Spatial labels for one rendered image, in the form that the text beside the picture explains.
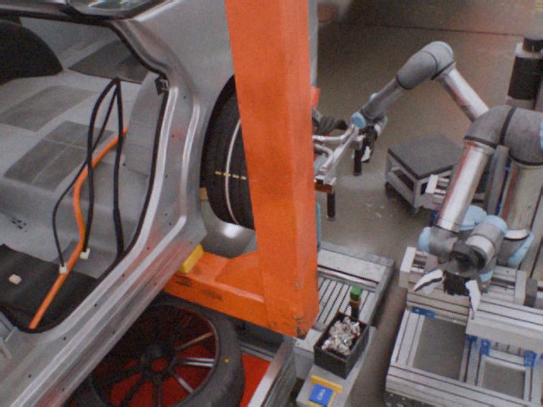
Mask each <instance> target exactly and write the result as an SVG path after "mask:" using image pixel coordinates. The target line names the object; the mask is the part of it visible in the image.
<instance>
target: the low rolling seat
mask: <svg viewBox="0 0 543 407"><path fill-rule="evenodd" d="M462 151H463V148H461V147H460V146H459V145H457V144H456V143H455V142H453V141H452V140H451V139H450V138H449V137H447V136H446V135H445V134H443V133H442V132H440V131H439V132H436V133H434V134H431V135H427V136H425V137H420V138H417V139H414V140H411V141H408V142H403V143H401V144H397V145H394V146H392V147H389V148H388V151H387V152H386V160H385V173H384V179H386V182H385V188H386V189H387V190H388V191H390V192H393V191H394V190H396V191H397V192H398V193H399V194H400V195H401V196H402V197H403V198H405V199H406V200H407V201H408V202H409V203H410V204H411V209H410V212H409V214H410V216H415V215H416V214H417V212H418V210H419V207H420V206H421V205H424V199H425V192H426V189H427V186H428V182H429V179H430V176H431V175H433V176H438V177H439V178H443V179H448V180H449V179H450V176H451V170H452V167H453V165H454V164H458V161H459V159H460V157H461V155H462ZM392 162H393V163H394V164H395V165H396V166H397V167H395V168H392ZM391 168H392V169H391Z"/></svg>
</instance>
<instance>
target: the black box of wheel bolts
mask: <svg viewBox="0 0 543 407"><path fill-rule="evenodd" d="M369 327H370V324H367V323H366V322H364V321H360V320H358V319H356V318H354V317H352V316H350V315H347V314H345V313H343V312H340V311H337V313H336V314H335V316H334V317H333V318H332V319H331V321H330V322H329V324H328V325H327V327H326V328H325V330H324V331H323V333H322V334H321V336H320V337H319V338H318V339H317V341H316V342H315V344H314V345H313V347H312V348H313V354H314V364H315V365H318V366H320V367H321V368H323V369H325V370H327V371H330V372H332V373H333V374H335V375H337V376H340V377H342V378H344V379H345V380H346V379H347V377H348V376H349V374H350V373H351V371H352V369H353V368H354V366H355V364H356V362H357V361H358V359H359V358H360V357H361V355H362V353H363V352H364V350H365V348H366V347H367V345H368V344H369Z"/></svg>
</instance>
